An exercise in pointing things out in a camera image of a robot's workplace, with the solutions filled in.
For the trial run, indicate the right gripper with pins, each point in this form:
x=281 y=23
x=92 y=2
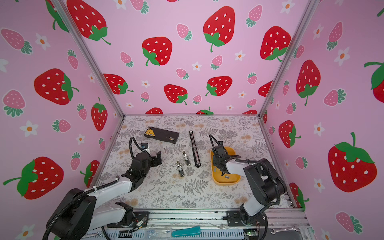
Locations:
x=214 y=160

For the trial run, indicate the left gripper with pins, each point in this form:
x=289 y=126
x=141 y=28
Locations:
x=155 y=162

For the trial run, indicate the black stapler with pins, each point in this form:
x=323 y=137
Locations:
x=195 y=150

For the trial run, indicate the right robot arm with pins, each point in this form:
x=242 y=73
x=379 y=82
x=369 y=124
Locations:
x=266 y=184

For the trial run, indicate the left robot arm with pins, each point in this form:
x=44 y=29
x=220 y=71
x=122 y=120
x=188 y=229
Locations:
x=81 y=211

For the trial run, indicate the yellow plastic tray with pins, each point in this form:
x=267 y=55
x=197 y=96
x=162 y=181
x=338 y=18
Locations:
x=223 y=180

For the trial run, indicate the black tool case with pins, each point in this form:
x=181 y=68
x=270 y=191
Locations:
x=161 y=135

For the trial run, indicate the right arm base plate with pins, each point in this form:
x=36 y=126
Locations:
x=241 y=219

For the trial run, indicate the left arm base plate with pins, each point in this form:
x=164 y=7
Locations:
x=130 y=221

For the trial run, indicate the teal handled tool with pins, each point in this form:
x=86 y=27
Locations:
x=194 y=231

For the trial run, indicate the aluminium rail frame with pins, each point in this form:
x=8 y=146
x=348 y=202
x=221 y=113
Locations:
x=162 y=222

